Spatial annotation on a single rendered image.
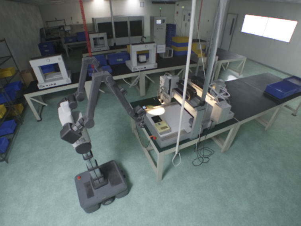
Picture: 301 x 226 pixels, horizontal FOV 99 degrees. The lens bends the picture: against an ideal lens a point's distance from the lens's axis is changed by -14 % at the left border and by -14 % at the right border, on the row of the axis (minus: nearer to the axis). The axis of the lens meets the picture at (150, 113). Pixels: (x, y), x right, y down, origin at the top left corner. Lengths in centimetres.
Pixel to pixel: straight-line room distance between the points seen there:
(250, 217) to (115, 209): 185
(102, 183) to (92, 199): 22
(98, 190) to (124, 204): 42
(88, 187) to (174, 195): 122
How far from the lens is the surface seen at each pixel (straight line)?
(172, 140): 186
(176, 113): 224
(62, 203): 264
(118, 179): 223
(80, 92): 156
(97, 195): 220
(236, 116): 271
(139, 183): 246
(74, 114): 153
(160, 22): 756
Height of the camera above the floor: 219
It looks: 37 degrees down
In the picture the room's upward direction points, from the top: straight up
